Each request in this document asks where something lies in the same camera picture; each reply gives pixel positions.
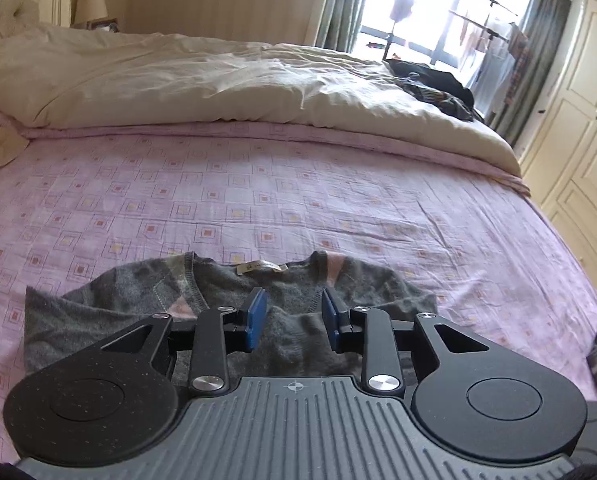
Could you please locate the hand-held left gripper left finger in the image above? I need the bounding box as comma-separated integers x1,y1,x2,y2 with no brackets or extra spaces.
101,287,269,395

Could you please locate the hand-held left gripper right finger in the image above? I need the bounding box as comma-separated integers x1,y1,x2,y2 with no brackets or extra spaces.
322,287,484,395

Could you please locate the grey argyle knit sweater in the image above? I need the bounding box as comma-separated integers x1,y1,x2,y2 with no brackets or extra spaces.
25,251,438,387

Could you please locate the pile of dark clothes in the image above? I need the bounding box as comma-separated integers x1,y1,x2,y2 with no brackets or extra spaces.
384,58,485,122

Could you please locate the clothes drying rack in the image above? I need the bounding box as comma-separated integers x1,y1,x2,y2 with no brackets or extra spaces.
448,0,529,116

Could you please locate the pink patterned bed sheet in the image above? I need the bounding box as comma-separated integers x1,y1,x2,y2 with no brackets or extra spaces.
0,97,597,471

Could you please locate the cream duvet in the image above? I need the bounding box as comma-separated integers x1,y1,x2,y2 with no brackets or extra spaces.
0,25,523,177

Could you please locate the grey-green curtain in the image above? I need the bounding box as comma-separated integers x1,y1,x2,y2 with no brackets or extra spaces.
315,0,370,55
488,0,573,147

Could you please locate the cream wardrobe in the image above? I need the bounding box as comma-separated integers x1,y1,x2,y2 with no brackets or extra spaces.
519,0,597,311

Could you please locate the purple mannequin stand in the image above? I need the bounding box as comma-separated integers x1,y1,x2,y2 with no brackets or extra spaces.
384,0,415,60

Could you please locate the window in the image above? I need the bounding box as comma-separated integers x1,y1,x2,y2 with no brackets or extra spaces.
351,0,541,68

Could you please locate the bedside lamp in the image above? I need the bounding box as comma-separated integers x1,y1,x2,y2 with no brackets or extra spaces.
72,0,110,25

